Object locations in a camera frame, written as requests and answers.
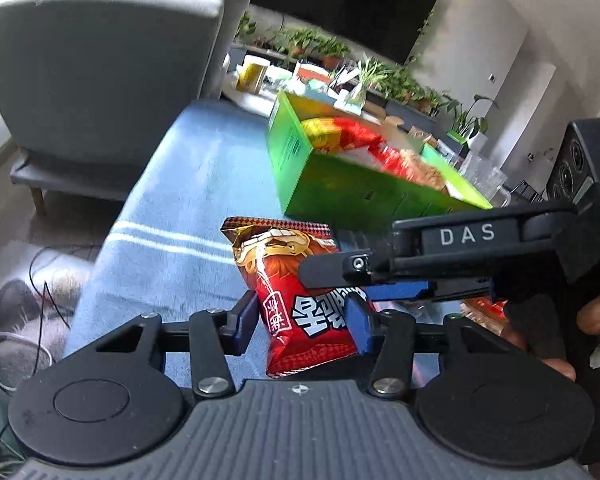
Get open cardboard box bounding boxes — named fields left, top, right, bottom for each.
left=380, top=110, right=433, bottom=143

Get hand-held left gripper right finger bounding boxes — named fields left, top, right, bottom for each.
left=344, top=292, right=511, bottom=401

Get grey fluffy slipper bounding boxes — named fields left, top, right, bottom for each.
left=0, top=279, right=83, bottom=388

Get yellow can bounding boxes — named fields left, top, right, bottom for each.
left=236, top=55, right=271, bottom=95

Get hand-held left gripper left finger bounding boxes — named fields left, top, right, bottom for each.
left=95, top=290, right=259, bottom=401

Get potted green plant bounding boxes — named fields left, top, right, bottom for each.
left=235, top=12, right=258, bottom=42
left=320, top=37, right=352, bottom=69
left=280, top=27, right=321, bottom=59

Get spider plant in glass vase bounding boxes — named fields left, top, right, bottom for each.
left=347, top=57, right=396, bottom=111

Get blue striped tablecloth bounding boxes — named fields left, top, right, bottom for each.
left=62, top=99, right=511, bottom=391

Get clear plastic pitcher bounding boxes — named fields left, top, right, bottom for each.
left=462, top=152, right=508, bottom=206

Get grey armchair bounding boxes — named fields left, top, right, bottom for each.
left=0, top=0, right=253, bottom=216

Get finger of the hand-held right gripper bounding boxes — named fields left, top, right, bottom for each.
left=372, top=203, right=581, bottom=276
left=298, top=250, right=496, bottom=303

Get large leaf plant white pot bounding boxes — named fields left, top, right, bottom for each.
left=440, top=92, right=494, bottom=142

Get orange snack packet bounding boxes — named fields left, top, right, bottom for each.
left=460, top=297, right=511, bottom=333

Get large red snack bag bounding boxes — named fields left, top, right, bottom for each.
left=337, top=119, right=451, bottom=192

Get row of potted plants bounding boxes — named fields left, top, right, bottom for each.
left=390, top=67, right=446, bottom=113

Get black wall television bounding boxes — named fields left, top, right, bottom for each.
left=247, top=0, right=441, bottom=66

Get red yellow snack bag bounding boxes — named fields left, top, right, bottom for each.
left=300, top=116, right=346, bottom=153

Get white round table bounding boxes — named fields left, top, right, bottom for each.
left=221, top=72, right=281, bottom=117

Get orange red box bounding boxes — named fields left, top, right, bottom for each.
left=294, top=60, right=331, bottom=84

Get red noodle packet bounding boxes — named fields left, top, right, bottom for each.
left=220, top=216, right=361, bottom=380

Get green cardboard box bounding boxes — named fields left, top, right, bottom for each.
left=266, top=90, right=495, bottom=235

